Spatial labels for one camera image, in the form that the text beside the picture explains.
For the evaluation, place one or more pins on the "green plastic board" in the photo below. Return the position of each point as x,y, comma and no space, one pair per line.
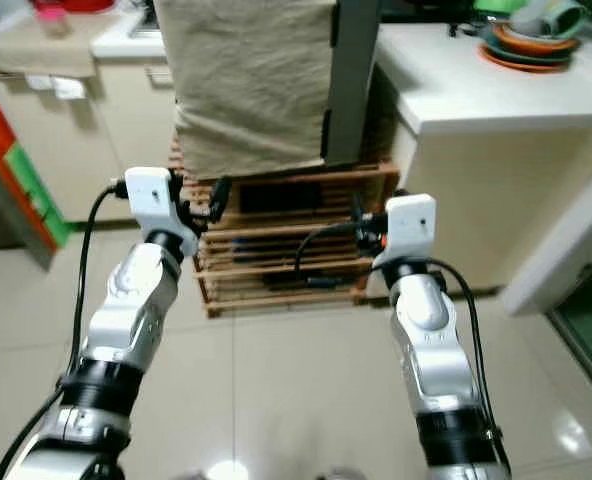
41,190

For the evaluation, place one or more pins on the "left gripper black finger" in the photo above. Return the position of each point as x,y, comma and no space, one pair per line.
221,198

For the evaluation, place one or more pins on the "pink lidded container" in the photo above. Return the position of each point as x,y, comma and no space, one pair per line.
53,20

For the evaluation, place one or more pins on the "plain white paper tag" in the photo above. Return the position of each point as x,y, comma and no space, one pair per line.
38,83

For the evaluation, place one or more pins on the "orange plate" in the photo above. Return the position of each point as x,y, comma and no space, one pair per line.
521,67

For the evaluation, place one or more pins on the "green plastic bowl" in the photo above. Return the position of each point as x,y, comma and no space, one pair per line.
496,6

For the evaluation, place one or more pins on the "red coffee machine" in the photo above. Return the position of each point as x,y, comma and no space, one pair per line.
88,5

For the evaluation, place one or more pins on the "beige cloth fridge cover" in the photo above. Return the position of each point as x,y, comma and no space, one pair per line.
246,80

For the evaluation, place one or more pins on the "green glass door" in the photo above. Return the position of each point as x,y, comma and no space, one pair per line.
591,340

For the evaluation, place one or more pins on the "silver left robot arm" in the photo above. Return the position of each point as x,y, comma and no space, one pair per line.
126,320

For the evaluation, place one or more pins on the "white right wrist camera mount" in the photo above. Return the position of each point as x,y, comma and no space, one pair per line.
408,228

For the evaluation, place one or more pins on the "grey metal sheet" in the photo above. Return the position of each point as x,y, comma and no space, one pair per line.
1,235

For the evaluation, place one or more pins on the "grey green mug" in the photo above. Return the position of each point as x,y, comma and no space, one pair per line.
551,18

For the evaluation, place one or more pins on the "white door frame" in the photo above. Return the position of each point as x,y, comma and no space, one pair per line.
556,250

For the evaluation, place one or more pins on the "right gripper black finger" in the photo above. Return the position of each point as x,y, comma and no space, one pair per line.
358,218
403,193

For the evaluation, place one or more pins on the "dark teal plate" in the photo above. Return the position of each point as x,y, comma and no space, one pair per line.
496,50

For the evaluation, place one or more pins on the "cream kitchen cabinet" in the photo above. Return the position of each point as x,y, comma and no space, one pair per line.
106,150

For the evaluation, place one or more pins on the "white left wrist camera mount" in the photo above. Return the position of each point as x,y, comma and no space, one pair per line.
151,200

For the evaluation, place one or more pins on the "wooden slatted rack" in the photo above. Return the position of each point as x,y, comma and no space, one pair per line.
336,175

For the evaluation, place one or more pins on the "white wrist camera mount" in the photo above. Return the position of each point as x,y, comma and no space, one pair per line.
151,200
408,228

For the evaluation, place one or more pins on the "white printed paper tag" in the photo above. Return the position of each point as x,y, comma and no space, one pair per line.
69,88

